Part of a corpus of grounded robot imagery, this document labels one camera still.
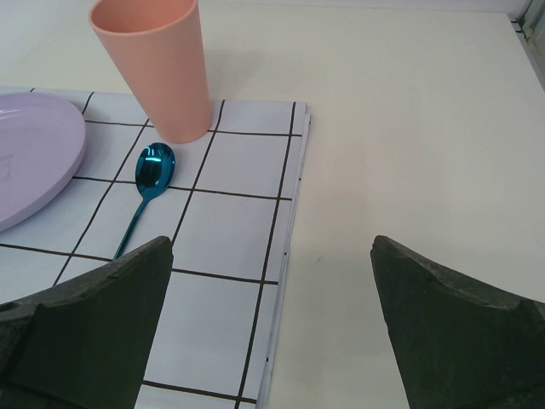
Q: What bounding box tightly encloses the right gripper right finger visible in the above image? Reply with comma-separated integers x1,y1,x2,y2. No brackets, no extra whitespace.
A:
370,236,544,408

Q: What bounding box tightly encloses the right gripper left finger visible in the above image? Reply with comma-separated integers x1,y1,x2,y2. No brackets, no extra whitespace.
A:
1,236,174,408

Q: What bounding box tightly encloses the blue metallic spoon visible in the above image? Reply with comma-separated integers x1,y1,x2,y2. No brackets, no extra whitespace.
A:
113,142,176,259

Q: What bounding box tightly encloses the blue checkered cloth placemat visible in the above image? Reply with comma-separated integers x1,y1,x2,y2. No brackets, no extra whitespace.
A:
1,89,310,408

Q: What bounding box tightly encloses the purple plastic plate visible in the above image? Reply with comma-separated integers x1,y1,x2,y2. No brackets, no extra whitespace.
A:
1,92,86,231

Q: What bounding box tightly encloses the pink plastic cup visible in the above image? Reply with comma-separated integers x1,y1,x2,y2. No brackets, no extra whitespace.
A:
89,1,212,143

